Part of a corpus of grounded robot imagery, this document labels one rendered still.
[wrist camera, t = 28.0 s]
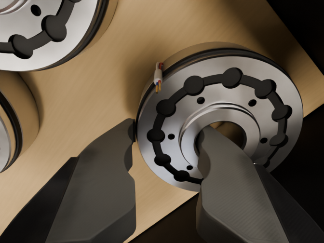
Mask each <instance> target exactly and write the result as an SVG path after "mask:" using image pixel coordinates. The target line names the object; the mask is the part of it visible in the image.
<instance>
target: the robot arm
mask: <svg viewBox="0 0 324 243"><path fill-rule="evenodd" d="M134 142H136V141H135V119H131V118H127V119H125V120H124V121H122V122H121V123H119V124H117V125H116V126H114V127H113V128H111V129H110V130H108V131H107V132H105V133H104V134H102V135H101V136H99V137H98V138H96V139H95V140H94V141H92V142H91V143H90V144H89V145H88V146H87V147H86V148H85V149H84V150H83V151H82V152H81V153H80V154H79V155H78V156H77V157H70V158H69V159H68V161H67V162H66V163H65V164H64V165H63V166H62V167H61V168H60V169H59V170H58V171H57V172H56V173H55V174H54V175H53V176H52V177H51V178H50V179H49V180H48V182H47V183H46V184H45V185H44V186H43V187H42V188H41V189H40V190H39V191H38V192H37V193H36V194H35V195H34V196H33V197H32V198H31V199H30V200H29V202H28V203H27V204H26V205H25V206H24V207H23V208H22V209H21V210H20V211H19V213H18V214H17V215H16V216H15V217H14V218H13V220H12V221H11V222H10V224H9V225H8V226H7V228H6V229H5V230H4V232H3V233H2V234H1V236H0V243H123V242H124V241H126V240H127V239H128V238H129V237H130V236H132V235H133V233H134V232H135V230H136V203H135V180H134V179H133V177H132V176H131V175H130V174H129V173H128V172H129V170H130V169H131V167H132V166H133V157H132V145H133V143H134ZM195 145H196V147H197V149H198V150H199V152H200V155H199V160H198V165H197V167H198V170H199V171H200V172H201V174H202V176H203V178H204V180H203V181H202V183H201V188H200V193H199V197H198V201H197V206H196V230H197V233H198V234H199V235H200V237H201V238H203V239H204V240H205V241H206V242H207V243H324V232H323V231H322V230H321V228H320V227H319V226H318V225H317V223H316V222H315V221H314V220H313V219H312V218H311V216H310V215H309V214H308V213H307V212H306V211H305V210H304V209H303V208H302V207H301V206H300V205H299V204H298V202H297V201H296V200H295V199H294V198H293V197H292V196H291V195H290V194H289V193H288V192H287V191H286V190H285V189H284V187H283V186H282V185H281V184H280V183H279V182H278V181H277V180H276V179H275V178H274V177H273V176H272V175H271V174H270V173H269V171H268V170H267V169H266V168H265V167H264V166H263V165H262V164H257V163H254V162H253V161H252V160H251V159H250V158H249V157H248V156H247V154H246V153H245V152H244V151H243V150H242V149H241V148H239V147H238V146H237V145H236V144H235V143H233V142H232V141H231V140H229V139H228V138H227V137H225V136H224V135H222V134H221V133H220V132H219V131H217V130H216V129H214V128H213V127H211V126H210V125H208V126H206V127H205V128H203V129H202V130H201V131H200V132H199V134H198V136H197V138H196V141H195Z"/></svg>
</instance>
